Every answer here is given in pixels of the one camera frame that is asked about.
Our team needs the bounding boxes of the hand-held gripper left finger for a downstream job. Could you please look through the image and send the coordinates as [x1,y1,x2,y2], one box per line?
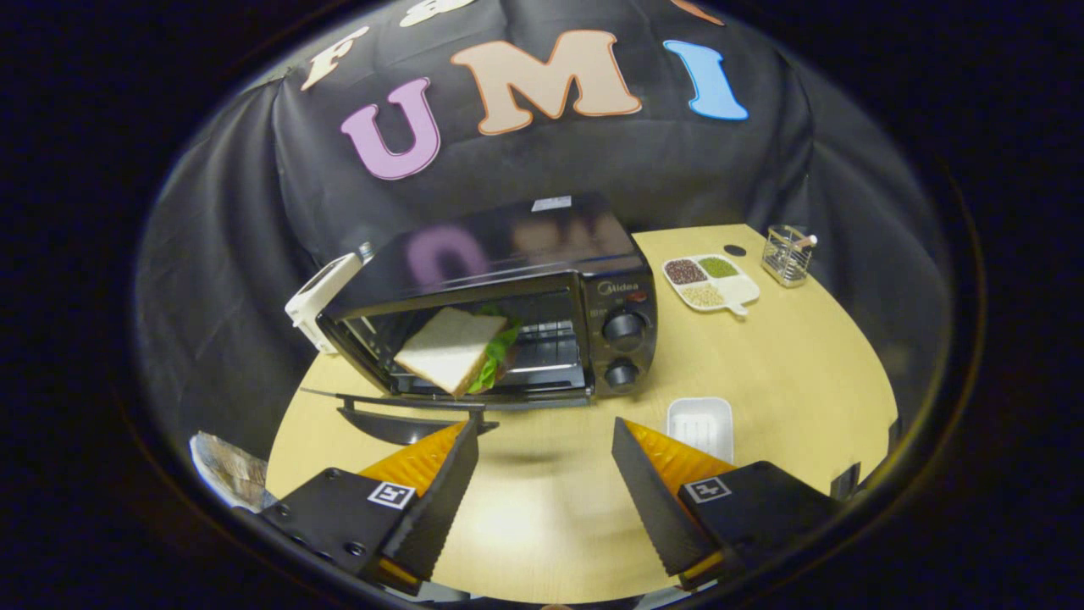
[258,421,481,596]

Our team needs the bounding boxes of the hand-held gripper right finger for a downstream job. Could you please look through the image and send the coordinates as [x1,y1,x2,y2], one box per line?
[611,417,844,591]

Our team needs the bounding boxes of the lettuce sandwich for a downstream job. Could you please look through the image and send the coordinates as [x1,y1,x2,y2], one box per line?
[394,307,523,399]

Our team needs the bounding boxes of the black toaster oven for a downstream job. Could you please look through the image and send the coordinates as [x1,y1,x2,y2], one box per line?
[301,193,660,446]

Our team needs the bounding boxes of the white bread toaster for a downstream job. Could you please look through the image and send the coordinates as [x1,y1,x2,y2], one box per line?
[285,244,375,355]

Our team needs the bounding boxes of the white rectangular tray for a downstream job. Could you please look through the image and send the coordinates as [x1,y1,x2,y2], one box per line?
[666,396,735,465]

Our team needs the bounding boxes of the fluffy grey patterned blanket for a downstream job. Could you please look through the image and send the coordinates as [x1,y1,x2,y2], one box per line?
[188,430,280,514]

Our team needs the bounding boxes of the white divided bean dish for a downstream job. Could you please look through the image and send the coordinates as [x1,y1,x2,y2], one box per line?
[661,254,761,318]

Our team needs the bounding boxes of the black backdrop cloth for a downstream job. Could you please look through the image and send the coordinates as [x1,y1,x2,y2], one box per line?
[135,0,951,480]

